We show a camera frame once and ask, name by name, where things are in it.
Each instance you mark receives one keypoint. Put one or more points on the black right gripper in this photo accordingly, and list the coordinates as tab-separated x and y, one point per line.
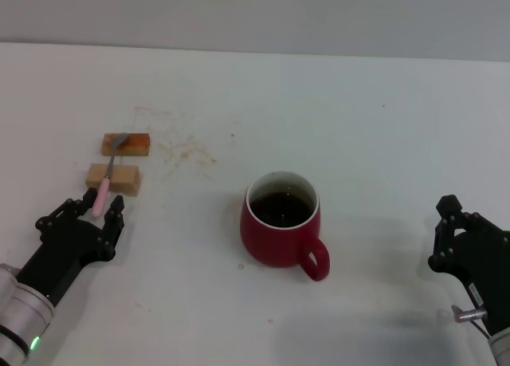
486	270

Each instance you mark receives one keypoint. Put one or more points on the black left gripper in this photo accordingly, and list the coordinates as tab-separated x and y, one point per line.
63	254

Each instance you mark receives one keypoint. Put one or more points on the red ceramic coffee cup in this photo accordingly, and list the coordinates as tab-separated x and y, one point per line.
271	246

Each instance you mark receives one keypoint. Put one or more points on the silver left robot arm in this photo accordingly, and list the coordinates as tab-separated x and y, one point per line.
20	314

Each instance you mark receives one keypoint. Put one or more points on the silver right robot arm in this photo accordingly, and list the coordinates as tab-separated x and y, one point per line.
503	350

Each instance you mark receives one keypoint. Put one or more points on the plain notched wooden block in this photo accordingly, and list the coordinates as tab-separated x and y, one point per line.
123	178

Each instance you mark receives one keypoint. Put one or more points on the stained wooden block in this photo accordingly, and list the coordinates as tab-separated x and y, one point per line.
137	144

